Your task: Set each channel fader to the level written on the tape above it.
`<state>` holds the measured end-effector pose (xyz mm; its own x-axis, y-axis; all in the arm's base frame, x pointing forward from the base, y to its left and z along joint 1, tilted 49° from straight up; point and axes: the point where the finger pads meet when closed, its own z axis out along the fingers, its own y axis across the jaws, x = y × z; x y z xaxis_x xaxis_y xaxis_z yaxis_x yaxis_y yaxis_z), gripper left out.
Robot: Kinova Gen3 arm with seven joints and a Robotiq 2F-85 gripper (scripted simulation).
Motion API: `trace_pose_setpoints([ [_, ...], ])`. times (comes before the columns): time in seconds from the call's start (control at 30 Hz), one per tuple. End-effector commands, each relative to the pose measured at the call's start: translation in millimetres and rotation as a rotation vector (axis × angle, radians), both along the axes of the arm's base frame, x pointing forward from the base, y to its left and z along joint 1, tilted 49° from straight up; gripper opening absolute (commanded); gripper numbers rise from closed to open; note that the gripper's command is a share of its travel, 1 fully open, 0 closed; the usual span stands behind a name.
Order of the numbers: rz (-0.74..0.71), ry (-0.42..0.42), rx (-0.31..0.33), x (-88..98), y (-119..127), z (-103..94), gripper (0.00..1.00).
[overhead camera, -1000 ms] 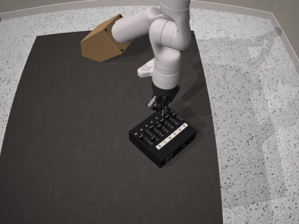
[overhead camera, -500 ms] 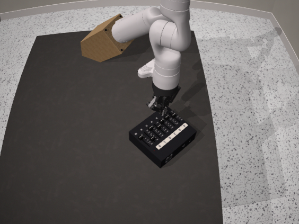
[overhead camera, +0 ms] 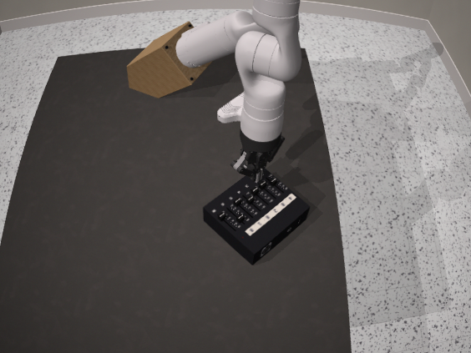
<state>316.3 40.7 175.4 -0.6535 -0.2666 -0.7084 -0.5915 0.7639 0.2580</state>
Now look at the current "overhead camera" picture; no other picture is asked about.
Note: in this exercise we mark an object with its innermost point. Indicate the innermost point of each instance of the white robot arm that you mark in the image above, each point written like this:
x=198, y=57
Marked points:
x=258, y=52

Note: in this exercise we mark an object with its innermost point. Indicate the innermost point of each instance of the black lighting desk with faders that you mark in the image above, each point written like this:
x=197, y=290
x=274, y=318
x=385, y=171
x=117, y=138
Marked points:
x=256, y=217

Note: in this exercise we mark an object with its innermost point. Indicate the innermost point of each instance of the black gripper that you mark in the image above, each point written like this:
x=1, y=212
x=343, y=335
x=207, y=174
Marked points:
x=256, y=161

